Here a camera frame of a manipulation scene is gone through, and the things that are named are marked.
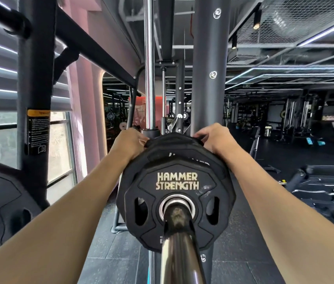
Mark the black power rack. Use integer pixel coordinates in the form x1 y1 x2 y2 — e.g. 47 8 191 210
0 0 232 284

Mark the dark ceiling air conditioner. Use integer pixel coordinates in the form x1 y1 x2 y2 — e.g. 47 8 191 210
227 49 259 64

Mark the person's right forearm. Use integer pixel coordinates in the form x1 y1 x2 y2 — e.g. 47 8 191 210
223 150 334 284

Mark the person's right hand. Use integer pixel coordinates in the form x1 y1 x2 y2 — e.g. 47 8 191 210
193 123 242 163

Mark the red banner white print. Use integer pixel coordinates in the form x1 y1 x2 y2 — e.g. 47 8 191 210
131 96 167 131

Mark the black cable crossover machine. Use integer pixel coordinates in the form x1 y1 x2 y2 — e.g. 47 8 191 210
282 97 319 136

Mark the chrome curl bar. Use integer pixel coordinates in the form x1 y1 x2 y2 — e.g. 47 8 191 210
293 189 334 196

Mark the person's left forearm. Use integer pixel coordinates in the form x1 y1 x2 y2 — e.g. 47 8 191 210
0 153 132 284

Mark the black round grip weight plate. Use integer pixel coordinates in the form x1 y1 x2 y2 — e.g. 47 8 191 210
0 156 43 263

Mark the glass window black frame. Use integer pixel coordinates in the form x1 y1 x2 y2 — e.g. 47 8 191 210
0 110 77 204

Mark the black yellow preacher curl bench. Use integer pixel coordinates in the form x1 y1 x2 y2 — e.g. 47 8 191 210
285 164 334 231

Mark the person's left hand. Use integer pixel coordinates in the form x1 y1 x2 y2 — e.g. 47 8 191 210
109 128 150 163

